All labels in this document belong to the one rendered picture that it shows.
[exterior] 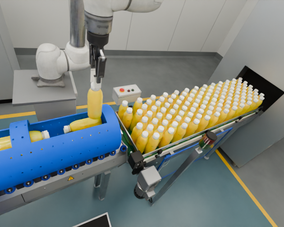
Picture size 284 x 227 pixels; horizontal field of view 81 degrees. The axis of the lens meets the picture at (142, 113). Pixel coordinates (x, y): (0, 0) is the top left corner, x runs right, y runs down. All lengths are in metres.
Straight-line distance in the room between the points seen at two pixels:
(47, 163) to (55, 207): 1.15
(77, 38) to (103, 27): 0.70
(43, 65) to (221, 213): 2.29
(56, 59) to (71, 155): 0.70
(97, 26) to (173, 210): 1.92
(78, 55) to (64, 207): 1.41
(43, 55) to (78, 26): 0.30
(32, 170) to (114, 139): 0.38
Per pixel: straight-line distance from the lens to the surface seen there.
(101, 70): 0.67
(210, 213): 2.34
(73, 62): 1.36
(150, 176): 1.19
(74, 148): 0.87
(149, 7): 0.68
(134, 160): 1.05
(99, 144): 0.90
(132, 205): 2.01
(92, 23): 0.61
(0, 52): 2.42
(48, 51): 1.31
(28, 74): 1.57
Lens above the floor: 1.90
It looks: 44 degrees down
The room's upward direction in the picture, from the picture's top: 19 degrees clockwise
